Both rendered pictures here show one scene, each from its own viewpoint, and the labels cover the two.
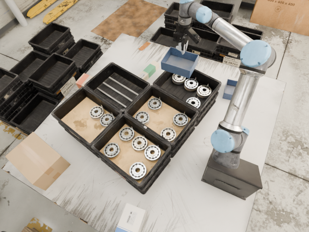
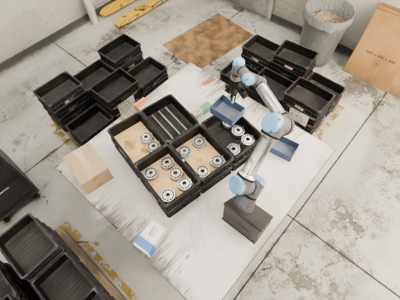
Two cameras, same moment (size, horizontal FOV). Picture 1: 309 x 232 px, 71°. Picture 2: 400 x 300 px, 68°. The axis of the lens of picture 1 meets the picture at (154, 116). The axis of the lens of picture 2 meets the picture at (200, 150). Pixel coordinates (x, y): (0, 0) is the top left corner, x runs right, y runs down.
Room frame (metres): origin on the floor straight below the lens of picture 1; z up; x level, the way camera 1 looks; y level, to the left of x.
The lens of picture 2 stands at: (-0.37, -0.24, 2.75)
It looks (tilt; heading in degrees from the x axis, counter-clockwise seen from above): 58 degrees down; 10
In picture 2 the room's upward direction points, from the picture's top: 2 degrees counter-clockwise
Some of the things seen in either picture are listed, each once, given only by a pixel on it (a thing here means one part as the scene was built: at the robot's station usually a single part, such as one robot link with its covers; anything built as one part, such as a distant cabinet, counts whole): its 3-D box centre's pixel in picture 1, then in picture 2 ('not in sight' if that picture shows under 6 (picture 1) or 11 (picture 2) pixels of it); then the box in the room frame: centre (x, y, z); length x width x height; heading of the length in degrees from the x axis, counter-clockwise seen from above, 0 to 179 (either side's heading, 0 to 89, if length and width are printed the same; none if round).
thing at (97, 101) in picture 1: (88, 118); (138, 141); (0.82, 0.45, 0.87); 0.40 x 0.30 x 0.11; 46
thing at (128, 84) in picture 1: (118, 90); (170, 121); (1.04, 0.24, 0.87); 0.40 x 0.30 x 0.11; 46
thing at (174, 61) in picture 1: (179, 62); (227, 110); (1.02, -0.20, 1.10); 0.20 x 0.15 x 0.07; 57
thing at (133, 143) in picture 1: (139, 143); (175, 172); (0.59, 0.11, 0.86); 0.10 x 0.10 x 0.01
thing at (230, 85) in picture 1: (237, 91); (283, 147); (1.00, -0.67, 0.74); 0.20 x 0.15 x 0.07; 65
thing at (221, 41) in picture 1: (234, 56); (303, 108); (1.75, -0.96, 0.37); 0.40 x 0.30 x 0.45; 57
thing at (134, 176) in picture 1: (137, 170); (168, 194); (0.42, 0.14, 0.86); 0.10 x 0.10 x 0.01
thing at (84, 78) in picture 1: (88, 83); (145, 108); (1.25, 0.53, 0.74); 0.16 x 0.12 x 0.07; 57
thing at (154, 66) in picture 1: (147, 72); (203, 109); (1.31, 0.01, 0.73); 0.24 x 0.06 x 0.06; 137
